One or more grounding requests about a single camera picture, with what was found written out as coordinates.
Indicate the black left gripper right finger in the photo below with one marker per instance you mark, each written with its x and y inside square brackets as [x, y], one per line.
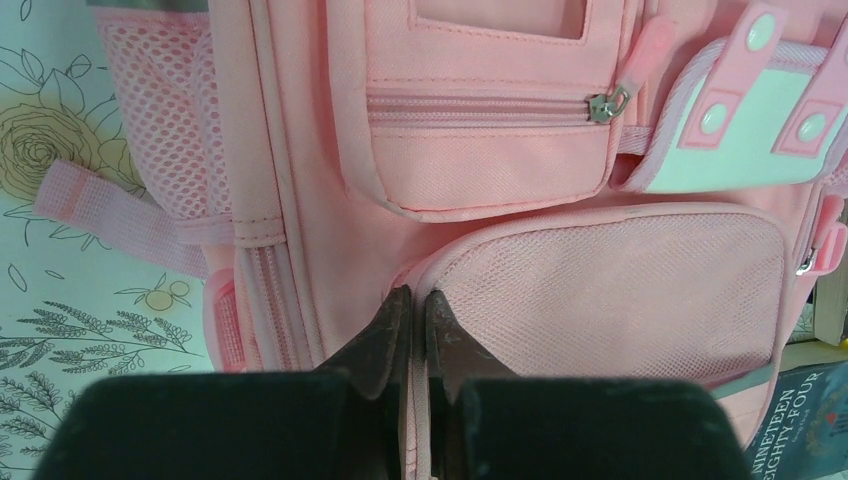
[487, 422]

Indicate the floral table mat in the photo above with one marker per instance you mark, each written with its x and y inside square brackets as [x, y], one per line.
[136, 103]

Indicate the Nineteen Eighty-Four blue book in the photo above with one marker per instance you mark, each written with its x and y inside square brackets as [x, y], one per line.
[804, 433]

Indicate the pink student backpack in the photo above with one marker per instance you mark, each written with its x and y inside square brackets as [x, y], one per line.
[600, 189]

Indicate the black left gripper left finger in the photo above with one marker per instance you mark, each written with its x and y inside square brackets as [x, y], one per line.
[340, 420]

